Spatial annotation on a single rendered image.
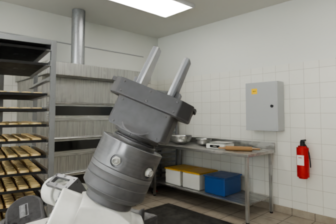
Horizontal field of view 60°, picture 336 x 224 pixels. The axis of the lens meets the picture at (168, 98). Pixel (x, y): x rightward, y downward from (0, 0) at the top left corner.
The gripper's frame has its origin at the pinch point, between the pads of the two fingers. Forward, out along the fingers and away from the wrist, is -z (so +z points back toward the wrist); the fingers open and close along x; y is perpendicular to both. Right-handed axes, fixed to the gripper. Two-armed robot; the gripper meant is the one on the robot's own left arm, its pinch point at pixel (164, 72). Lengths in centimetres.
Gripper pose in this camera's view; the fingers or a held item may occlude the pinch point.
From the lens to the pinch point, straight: 42.0
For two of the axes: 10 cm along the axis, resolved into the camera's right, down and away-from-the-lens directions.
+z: -3.9, 9.1, -1.1
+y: 1.4, 1.8, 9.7
